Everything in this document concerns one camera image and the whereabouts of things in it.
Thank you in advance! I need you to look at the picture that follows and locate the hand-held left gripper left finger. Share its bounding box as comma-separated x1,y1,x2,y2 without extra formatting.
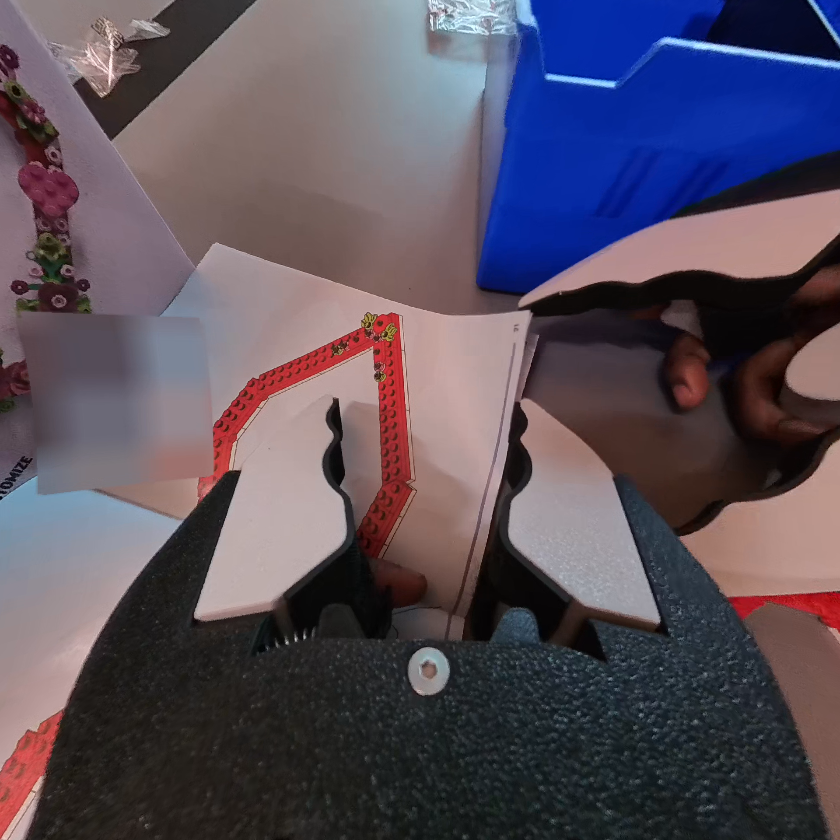
193,394,385,634

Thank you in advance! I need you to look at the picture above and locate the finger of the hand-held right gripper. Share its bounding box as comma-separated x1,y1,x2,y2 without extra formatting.
676,433,840,592
517,187,840,316

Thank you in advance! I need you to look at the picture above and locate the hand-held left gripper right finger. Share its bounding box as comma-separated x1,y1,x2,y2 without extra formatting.
469,399,662,641

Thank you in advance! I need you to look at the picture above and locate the red brick heart frame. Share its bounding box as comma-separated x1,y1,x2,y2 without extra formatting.
728,591,840,634

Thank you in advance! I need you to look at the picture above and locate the blue plastic bin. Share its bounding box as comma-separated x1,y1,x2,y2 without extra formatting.
478,0,840,293

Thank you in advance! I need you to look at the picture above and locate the white instruction booklet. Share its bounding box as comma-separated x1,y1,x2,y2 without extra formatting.
0,243,539,840

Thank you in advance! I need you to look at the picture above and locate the grey desk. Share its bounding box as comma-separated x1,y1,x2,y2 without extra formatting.
26,0,840,808

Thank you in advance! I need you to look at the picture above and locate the person's right hand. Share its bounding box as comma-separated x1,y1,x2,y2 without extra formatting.
664,328,831,444

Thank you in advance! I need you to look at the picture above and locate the person's left hand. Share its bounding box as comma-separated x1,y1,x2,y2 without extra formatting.
374,561,429,608

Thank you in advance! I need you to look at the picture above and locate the white and yellow set box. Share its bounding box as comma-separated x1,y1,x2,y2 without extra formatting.
0,0,198,500

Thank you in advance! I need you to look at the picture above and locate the clear plastic wrapper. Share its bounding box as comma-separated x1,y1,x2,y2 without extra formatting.
49,16,172,98

